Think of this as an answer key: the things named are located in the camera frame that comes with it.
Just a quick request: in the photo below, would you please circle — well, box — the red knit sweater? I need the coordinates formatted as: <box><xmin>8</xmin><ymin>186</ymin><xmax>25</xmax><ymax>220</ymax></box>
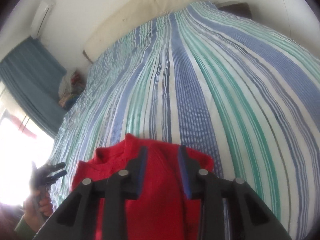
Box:
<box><xmin>71</xmin><ymin>134</ymin><xmax>201</xmax><ymax>239</ymax></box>

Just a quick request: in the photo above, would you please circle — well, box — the green sleeve forearm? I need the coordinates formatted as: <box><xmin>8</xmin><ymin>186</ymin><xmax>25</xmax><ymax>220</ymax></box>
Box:
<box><xmin>14</xmin><ymin>217</ymin><xmax>36</xmax><ymax>240</ymax></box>

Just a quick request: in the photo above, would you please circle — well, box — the pile of clothes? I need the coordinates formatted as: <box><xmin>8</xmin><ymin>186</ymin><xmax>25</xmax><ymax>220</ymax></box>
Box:
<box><xmin>59</xmin><ymin>69</ymin><xmax>86</xmax><ymax>111</ymax></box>

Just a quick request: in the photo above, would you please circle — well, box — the left hand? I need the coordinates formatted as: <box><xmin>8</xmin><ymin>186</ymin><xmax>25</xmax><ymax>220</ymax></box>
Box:
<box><xmin>23</xmin><ymin>191</ymin><xmax>53</xmax><ymax>231</ymax></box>

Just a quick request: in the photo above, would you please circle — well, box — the blue curtain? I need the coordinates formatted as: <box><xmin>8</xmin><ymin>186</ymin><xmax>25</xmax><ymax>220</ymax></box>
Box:
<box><xmin>1</xmin><ymin>37</ymin><xmax>67</xmax><ymax>138</ymax></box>

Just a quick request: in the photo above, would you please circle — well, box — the striped blue green bedspread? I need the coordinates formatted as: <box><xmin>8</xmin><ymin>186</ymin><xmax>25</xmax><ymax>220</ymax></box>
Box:
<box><xmin>52</xmin><ymin>2</ymin><xmax>319</xmax><ymax>239</ymax></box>

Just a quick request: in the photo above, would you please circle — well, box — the white air conditioner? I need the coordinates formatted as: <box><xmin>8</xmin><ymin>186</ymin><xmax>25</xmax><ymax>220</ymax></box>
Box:
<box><xmin>30</xmin><ymin>0</ymin><xmax>55</xmax><ymax>39</ymax></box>

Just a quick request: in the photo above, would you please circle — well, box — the dark wooden nightstand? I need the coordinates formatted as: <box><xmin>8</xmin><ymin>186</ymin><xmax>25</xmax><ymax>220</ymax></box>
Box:
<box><xmin>215</xmin><ymin>1</ymin><xmax>253</xmax><ymax>20</ymax></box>

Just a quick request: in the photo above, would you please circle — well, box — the cream padded headboard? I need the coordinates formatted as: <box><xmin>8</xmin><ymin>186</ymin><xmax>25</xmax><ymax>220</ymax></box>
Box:
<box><xmin>82</xmin><ymin>0</ymin><xmax>197</xmax><ymax>63</ymax></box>

